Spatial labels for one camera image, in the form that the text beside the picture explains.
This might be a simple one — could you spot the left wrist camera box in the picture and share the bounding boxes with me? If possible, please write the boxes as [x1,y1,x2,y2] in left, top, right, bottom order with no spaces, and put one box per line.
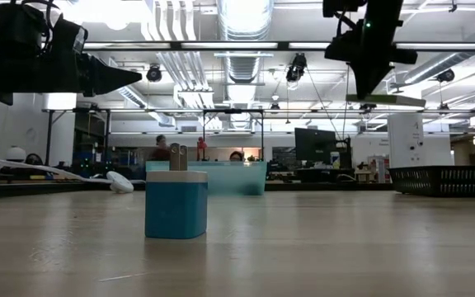
[51,16,89,54]

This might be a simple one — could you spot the blue and white wall charger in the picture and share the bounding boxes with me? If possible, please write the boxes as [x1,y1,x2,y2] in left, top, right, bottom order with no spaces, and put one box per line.
[144,143,209,240]

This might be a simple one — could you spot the white square pillar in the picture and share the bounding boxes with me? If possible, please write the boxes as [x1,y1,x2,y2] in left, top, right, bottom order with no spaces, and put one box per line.
[387,113,455,168]

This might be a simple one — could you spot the black mesh basket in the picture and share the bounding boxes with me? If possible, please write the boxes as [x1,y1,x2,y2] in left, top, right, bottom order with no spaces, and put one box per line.
[388,164,475,197]

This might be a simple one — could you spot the teal translucent plastic bin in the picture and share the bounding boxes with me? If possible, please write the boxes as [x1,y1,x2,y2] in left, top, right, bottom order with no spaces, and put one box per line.
[145,160,268,196]

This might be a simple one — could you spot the white round puck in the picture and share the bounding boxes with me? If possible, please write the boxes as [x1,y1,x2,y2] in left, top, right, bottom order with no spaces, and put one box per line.
[106,170,134,194]

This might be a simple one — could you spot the black metal frame stand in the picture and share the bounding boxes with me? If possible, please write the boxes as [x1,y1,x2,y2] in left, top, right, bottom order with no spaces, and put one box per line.
[202,108,266,162]

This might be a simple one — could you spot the white sphere lamp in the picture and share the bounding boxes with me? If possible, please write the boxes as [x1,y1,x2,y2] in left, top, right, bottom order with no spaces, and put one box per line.
[5,145,27,163]

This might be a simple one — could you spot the black overhead camera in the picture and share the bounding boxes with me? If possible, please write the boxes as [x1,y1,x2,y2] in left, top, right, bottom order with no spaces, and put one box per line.
[285,52,308,83]

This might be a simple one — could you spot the dark computer monitor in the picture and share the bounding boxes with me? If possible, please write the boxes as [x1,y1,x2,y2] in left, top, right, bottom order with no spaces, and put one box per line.
[294,127,337,168]

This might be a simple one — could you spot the small red figure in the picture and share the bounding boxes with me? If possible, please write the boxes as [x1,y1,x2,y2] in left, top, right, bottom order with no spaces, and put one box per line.
[196,136,209,162]

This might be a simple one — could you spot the white power cable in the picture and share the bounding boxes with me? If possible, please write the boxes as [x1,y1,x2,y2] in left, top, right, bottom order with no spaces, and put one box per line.
[0,152,113,185]

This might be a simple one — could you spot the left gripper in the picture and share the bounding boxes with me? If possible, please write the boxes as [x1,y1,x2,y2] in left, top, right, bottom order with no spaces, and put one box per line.
[0,45,143,106]

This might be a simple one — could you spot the black table side rail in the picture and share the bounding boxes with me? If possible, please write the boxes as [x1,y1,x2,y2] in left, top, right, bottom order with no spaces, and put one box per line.
[0,181,395,200]

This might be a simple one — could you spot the black hanging spotlight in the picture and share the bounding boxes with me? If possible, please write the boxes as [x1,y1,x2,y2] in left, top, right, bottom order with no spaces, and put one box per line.
[435,68,456,83]
[145,64,163,83]

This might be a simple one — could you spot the black overhead frame beam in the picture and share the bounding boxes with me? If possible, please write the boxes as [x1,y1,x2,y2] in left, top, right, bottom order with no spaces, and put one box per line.
[82,40,475,53]

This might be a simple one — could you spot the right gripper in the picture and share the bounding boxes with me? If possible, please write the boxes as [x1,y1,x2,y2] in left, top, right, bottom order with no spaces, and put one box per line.
[323,18,419,100]

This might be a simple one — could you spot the silver ventilation duct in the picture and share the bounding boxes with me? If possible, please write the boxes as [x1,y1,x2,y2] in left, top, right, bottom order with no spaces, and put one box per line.
[216,0,275,83]

